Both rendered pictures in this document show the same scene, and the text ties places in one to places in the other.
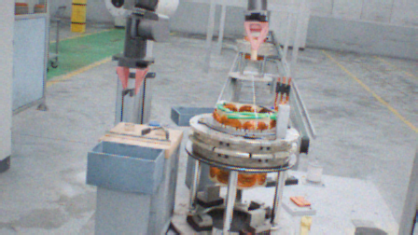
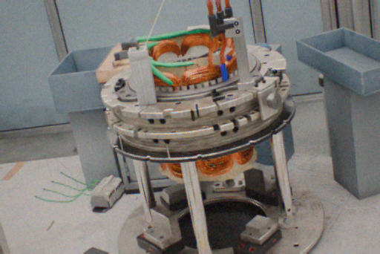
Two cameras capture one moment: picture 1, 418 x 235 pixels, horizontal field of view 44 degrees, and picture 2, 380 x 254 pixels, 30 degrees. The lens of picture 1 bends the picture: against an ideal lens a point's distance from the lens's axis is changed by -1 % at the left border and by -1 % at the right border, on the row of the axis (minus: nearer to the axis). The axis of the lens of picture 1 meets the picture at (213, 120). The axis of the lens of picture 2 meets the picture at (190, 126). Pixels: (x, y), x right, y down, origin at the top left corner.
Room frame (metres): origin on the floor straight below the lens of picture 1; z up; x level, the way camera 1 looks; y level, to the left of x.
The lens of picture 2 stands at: (1.60, -1.25, 1.49)
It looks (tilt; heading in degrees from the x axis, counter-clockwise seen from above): 23 degrees down; 97
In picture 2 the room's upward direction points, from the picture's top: 11 degrees counter-clockwise
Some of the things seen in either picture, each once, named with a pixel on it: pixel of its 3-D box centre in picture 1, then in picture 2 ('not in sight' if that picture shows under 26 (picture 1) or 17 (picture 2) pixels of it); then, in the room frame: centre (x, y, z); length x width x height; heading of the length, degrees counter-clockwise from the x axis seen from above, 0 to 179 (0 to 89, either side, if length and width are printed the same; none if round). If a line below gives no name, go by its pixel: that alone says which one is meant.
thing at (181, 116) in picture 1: (204, 149); (358, 118); (1.77, 0.02, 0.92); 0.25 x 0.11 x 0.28; 111
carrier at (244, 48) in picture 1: (252, 60); not in sight; (4.48, -0.27, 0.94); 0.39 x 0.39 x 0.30
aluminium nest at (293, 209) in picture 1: (296, 204); not in sight; (1.67, -0.32, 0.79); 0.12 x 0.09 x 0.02; 22
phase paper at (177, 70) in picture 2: not in sight; (181, 73); (1.47, -0.17, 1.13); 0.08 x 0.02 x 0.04; 179
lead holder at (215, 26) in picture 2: (283, 89); (222, 21); (1.55, -0.20, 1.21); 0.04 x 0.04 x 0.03; 89
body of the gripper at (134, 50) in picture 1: (134, 49); not in sight; (1.36, 0.23, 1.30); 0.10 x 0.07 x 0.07; 85
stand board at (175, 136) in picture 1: (143, 138); (153, 56); (1.38, 0.19, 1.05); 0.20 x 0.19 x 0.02; 174
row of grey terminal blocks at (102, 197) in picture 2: not in sight; (106, 191); (1.24, 0.09, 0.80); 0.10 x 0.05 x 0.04; 71
